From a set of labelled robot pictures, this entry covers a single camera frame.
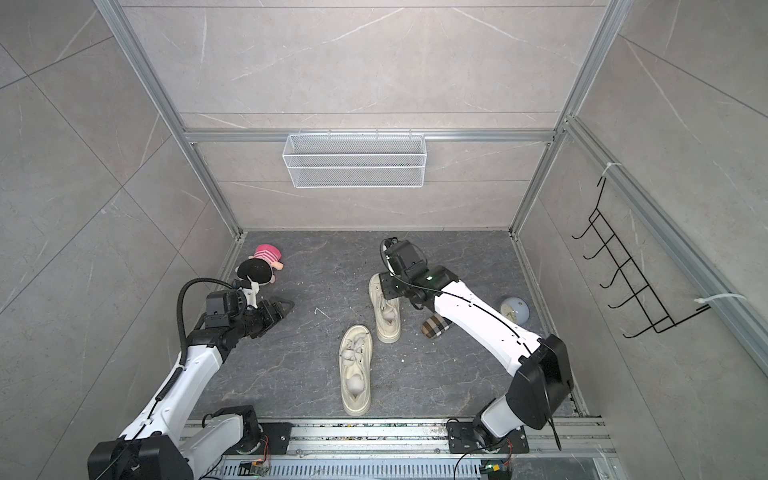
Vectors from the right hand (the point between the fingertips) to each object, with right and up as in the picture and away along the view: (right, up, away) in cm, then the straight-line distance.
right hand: (393, 279), depth 81 cm
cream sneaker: (-2, -11, +9) cm, 14 cm away
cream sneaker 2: (-10, -21, -3) cm, 24 cm away
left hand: (-29, -7, +2) cm, 30 cm away
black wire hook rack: (+55, -3, -16) cm, 58 cm away
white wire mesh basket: (-14, +39, +19) cm, 46 cm away
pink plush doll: (-45, +7, +25) cm, 51 cm away
